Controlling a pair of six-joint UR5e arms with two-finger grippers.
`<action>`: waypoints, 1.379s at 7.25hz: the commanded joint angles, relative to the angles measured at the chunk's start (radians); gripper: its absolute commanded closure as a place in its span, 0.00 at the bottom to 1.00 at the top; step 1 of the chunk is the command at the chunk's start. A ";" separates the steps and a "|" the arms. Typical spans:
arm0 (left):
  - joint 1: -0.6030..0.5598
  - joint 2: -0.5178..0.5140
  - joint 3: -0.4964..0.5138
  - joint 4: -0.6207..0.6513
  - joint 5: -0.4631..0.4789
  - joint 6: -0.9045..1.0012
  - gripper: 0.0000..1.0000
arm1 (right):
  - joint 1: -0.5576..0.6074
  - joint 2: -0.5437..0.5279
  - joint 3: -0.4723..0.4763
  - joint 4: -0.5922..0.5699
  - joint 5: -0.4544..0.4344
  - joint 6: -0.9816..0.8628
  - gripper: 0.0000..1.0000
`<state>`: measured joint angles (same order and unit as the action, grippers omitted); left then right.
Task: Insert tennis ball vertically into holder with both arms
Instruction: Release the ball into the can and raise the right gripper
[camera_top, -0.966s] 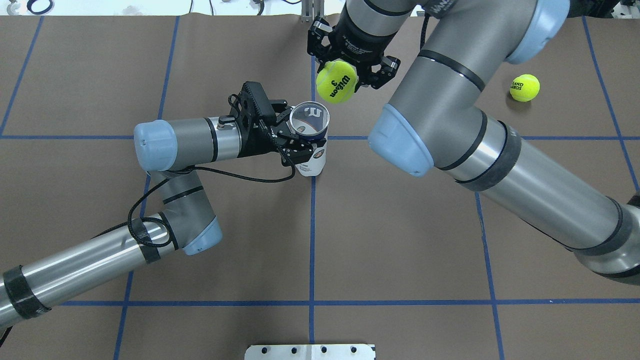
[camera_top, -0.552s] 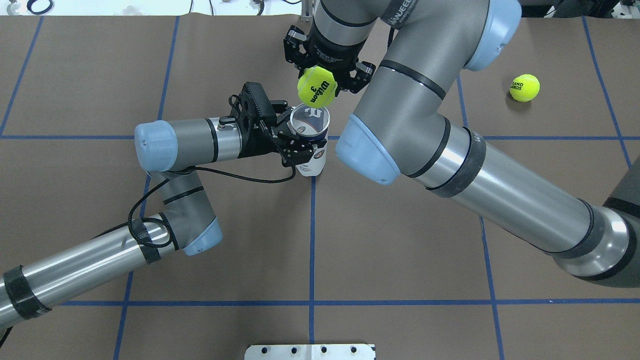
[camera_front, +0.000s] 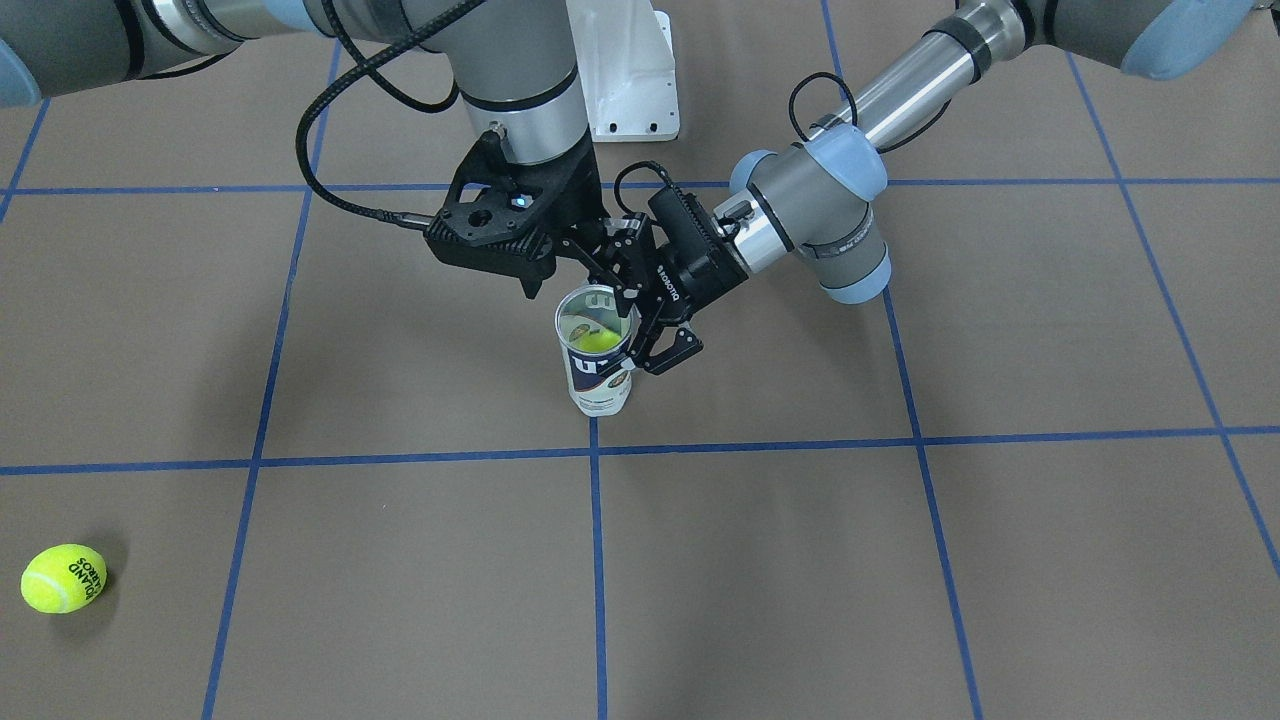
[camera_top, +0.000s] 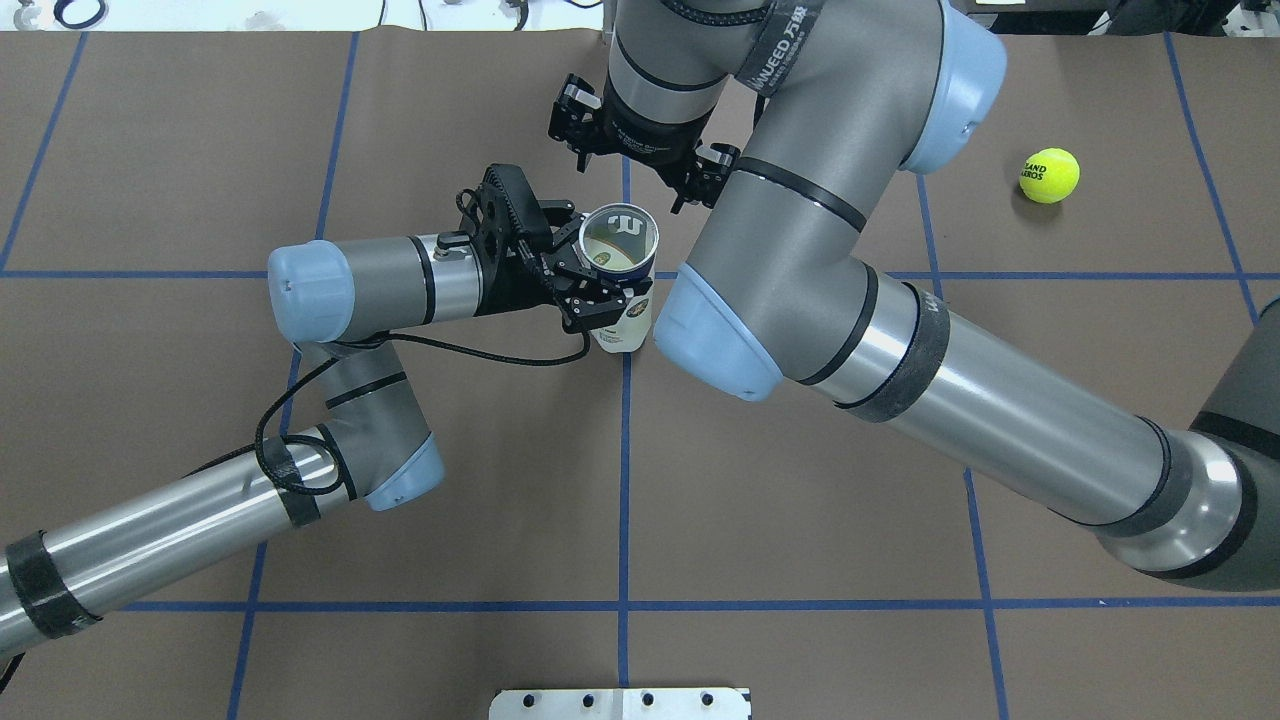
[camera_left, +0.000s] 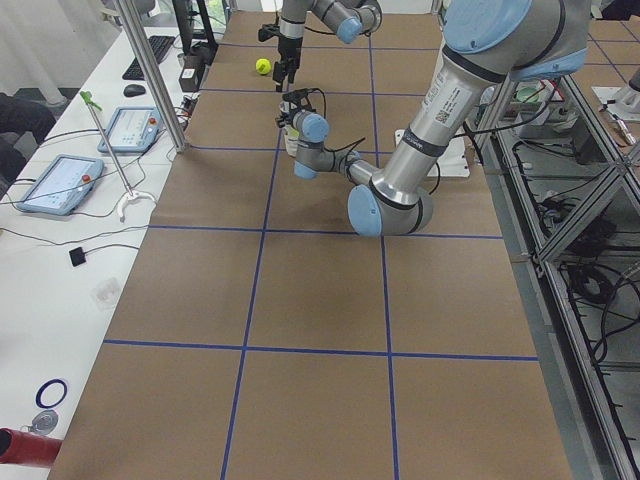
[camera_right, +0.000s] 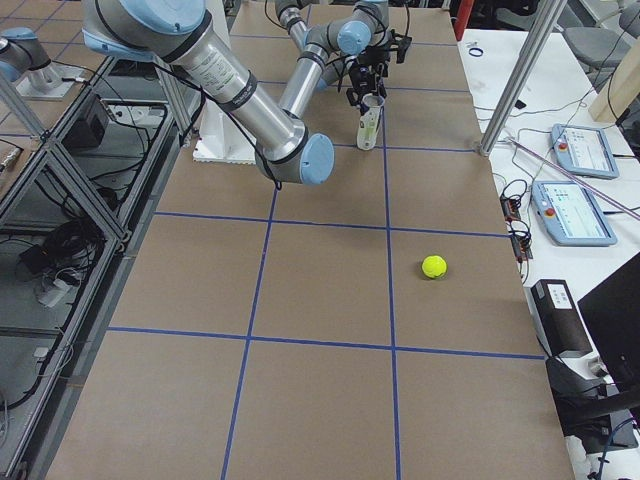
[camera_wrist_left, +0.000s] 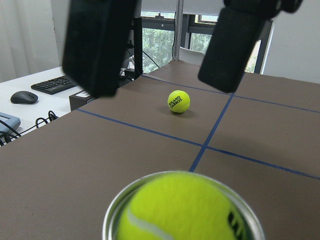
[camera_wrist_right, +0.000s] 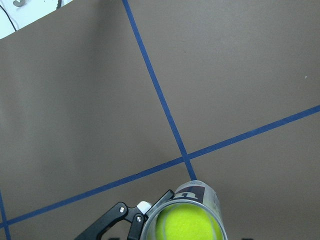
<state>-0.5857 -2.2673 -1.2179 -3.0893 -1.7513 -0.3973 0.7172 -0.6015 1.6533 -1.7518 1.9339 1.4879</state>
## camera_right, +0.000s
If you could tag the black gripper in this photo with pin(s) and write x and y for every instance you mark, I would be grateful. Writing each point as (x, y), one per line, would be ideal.
(363, 76)

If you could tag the clear tennis ball can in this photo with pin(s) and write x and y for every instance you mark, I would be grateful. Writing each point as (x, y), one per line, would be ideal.
(369, 122)

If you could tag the yellow tennis ball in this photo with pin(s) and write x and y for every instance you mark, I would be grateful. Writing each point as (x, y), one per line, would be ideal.
(434, 266)

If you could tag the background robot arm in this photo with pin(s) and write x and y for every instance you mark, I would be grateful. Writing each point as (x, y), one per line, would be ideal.
(24, 60)

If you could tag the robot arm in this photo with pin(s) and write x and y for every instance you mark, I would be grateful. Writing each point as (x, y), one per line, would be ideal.
(182, 33)
(355, 47)

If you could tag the far blue teach pendant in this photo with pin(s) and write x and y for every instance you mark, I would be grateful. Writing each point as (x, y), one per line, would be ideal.
(584, 151)

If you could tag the blue teach pendant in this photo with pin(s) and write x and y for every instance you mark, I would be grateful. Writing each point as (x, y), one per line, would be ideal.
(571, 215)
(584, 151)

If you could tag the office chair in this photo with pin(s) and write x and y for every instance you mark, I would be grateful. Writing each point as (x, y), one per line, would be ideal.
(602, 48)

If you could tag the near blue teach pendant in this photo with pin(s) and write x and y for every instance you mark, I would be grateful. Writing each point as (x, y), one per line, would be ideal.
(571, 215)

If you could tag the black power box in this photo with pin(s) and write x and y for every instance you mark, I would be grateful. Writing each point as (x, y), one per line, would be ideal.
(89, 128)

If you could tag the black box with label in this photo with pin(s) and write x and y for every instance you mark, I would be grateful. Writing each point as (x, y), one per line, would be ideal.
(559, 318)

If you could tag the black monitor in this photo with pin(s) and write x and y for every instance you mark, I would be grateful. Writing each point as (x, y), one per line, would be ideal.
(611, 314)

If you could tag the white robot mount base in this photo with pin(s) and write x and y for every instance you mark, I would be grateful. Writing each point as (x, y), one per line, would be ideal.
(219, 140)

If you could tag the aluminium frame post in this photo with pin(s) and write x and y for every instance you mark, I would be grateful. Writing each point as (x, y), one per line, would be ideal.
(547, 16)

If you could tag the aluminium frame rack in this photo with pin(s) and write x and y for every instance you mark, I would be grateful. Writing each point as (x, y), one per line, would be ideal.
(71, 222)

